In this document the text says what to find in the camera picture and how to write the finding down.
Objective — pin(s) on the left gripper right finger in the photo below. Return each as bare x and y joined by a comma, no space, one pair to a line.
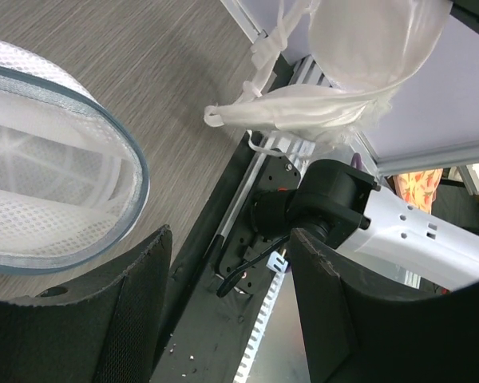
359,326

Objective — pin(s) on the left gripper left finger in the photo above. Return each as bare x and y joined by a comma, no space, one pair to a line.
99,327

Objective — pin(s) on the white mesh laundry bag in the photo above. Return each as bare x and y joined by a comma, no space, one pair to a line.
73,180

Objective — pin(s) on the white bra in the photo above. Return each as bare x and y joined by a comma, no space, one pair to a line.
365,49

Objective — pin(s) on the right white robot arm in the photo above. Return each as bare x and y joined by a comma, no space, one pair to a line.
346,209

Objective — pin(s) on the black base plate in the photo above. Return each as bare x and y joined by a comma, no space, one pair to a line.
219,284

